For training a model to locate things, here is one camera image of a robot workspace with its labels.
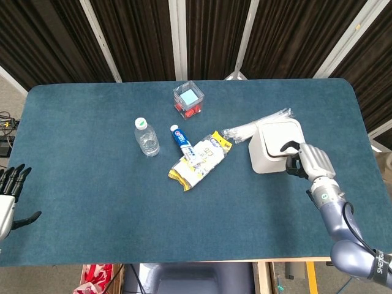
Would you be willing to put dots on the clear plastic water bottle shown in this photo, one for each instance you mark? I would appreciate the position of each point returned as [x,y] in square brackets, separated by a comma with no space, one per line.
[146,137]

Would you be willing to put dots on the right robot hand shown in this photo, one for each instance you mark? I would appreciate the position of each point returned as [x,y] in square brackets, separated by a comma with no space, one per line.
[312,162]

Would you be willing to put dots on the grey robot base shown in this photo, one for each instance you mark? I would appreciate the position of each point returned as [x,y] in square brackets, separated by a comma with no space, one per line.
[190,278]

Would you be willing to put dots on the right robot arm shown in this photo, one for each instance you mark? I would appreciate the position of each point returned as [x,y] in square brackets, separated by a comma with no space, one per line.
[346,226]

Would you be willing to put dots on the white lidded trash bin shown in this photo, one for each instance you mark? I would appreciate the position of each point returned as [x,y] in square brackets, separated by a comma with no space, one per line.
[274,147]

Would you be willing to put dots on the blue table mat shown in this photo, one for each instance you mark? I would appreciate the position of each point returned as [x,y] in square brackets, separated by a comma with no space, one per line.
[122,190]

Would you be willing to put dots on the clear square acrylic box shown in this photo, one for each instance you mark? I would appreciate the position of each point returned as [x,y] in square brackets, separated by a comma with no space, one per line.
[188,99]

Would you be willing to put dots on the yellow white snack packet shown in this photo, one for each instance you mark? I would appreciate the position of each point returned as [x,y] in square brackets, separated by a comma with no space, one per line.
[202,162]

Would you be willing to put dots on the blue white toothpaste tube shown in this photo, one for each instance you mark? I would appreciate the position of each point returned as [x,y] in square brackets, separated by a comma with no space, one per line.
[183,144]

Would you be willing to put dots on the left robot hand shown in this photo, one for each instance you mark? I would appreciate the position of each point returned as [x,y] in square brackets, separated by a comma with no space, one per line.
[6,208]

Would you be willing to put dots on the red white patterned bag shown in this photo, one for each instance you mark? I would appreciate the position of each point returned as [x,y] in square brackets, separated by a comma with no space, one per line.
[93,278]

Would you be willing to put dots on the white stand base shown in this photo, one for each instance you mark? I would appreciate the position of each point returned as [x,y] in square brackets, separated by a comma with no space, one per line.
[235,76]

